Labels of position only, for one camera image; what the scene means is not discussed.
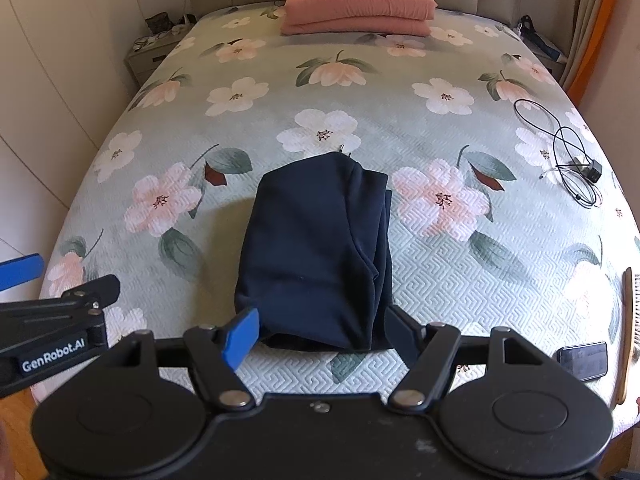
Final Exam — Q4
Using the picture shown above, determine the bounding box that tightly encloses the navy striped zip hoodie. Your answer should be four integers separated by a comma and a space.
234, 152, 393, 352

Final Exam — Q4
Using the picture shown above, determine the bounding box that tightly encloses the floral green bedspread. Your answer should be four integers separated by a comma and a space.
41, 4, 639, 402

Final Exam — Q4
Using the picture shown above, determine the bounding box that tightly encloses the black smartphone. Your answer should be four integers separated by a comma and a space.
554, 341, 608, 382

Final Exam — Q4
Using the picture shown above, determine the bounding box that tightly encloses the white wardrobe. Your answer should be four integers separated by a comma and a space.
1, 0, 143, 257

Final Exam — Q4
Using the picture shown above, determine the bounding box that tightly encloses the beige bedside table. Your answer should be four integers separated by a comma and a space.
125, 24, 192, 88

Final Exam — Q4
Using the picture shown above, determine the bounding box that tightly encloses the blue bag beside bed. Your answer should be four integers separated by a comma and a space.
516, 14, 567, 64

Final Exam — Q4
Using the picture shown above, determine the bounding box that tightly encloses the folded pink blanket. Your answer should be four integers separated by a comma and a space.
281, 0, 437, 37

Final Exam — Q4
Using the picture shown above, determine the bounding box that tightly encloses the beige curtain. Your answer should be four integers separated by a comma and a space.
559, 0, 602, 92

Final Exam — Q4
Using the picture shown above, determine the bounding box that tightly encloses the black charger cable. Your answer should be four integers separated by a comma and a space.
513, 97, 604, 208

